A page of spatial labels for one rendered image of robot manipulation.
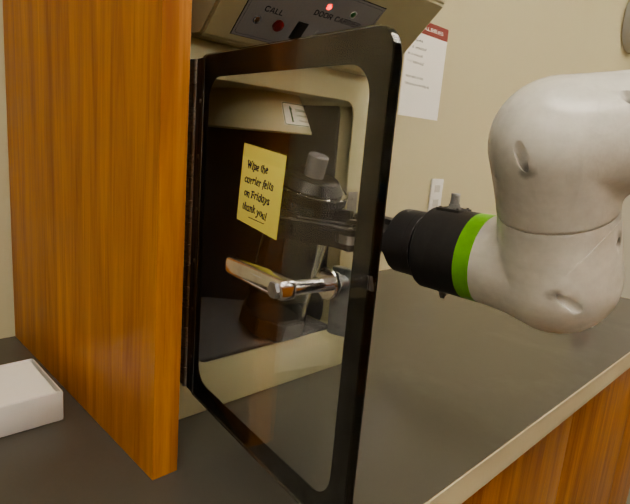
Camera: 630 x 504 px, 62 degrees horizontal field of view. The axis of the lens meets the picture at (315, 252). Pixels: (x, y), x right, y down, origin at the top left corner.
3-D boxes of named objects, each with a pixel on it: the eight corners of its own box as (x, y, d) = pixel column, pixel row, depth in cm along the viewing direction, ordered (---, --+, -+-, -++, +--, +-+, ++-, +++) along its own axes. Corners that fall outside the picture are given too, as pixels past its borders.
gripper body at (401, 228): (453, 211, 62) (390, 201, 68) (411, 214, 56) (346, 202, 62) (445, 273, 63) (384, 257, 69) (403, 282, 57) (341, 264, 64)
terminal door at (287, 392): (192, 388, 66) (205, 56, 58) (347, 544, 43) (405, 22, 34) (186, 389, 66) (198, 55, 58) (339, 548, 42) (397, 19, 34)
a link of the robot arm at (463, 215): (445, 312, 53) (488, 299, 60) (460, 198, 51) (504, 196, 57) (397, 297, 57) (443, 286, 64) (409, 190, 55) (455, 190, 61)
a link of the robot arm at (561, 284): (594, 374, 45) (638, 306, 51) (599, 249, 39) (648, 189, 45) (452, 326, 55) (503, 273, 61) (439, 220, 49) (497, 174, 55)
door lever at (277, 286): (273, 273, 48) (275, 246, 48) (338, 303, 41) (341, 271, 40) (220, 279, 45) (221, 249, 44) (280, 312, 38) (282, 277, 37)
